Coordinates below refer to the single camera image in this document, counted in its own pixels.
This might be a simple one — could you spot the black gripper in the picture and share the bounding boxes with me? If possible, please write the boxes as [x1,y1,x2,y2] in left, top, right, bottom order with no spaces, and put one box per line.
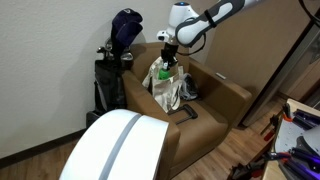
[160,43,180,72]

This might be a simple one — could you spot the green plastic bottle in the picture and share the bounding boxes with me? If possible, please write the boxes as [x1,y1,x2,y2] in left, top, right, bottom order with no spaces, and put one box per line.
[157,61,172,81]

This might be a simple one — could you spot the white canvas tote bag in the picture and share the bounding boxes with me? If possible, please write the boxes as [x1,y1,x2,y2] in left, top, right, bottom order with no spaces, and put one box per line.
[142,56,185,114]

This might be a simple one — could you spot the black golf bag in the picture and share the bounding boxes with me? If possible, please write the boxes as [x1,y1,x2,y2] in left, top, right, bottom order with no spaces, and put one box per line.
[93,59,128,114]

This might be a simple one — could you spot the navy golf head cover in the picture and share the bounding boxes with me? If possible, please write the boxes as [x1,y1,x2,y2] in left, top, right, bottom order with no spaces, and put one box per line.
[111,8,144,32]
[113,21,144,56]

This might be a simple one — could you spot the small white tag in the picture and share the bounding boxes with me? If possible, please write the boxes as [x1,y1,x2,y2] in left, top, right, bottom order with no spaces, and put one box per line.
[214,72,228,81]

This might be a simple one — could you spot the brown leather armchair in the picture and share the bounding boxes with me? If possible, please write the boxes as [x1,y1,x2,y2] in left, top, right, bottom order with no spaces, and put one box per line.
[121,39,253,180]

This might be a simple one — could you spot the orange black bar clamp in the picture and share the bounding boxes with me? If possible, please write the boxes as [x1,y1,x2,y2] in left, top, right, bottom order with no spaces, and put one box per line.
[259,103,295,143]

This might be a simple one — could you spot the red black bar clamp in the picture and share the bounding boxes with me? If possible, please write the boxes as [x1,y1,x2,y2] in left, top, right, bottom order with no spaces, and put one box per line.
[229,151,293,180]

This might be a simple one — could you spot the black bar with purple light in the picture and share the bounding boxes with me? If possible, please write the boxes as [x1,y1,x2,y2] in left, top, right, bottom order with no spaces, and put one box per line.
[292,108,320,132]

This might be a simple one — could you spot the black baseboard strip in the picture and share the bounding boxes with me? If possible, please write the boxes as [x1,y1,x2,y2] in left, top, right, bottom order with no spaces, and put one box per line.
[0,128,88,169]

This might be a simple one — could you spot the black luggage handle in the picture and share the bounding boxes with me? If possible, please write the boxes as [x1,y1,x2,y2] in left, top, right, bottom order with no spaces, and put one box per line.
[167,103,199,126]

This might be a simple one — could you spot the grey metal door frame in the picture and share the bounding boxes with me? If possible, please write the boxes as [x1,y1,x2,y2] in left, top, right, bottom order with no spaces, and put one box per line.
[241,20,320,128]

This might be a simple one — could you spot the grey mount plate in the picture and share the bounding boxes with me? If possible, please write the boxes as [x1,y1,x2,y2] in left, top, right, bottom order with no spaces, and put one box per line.
[289,125,320,158]

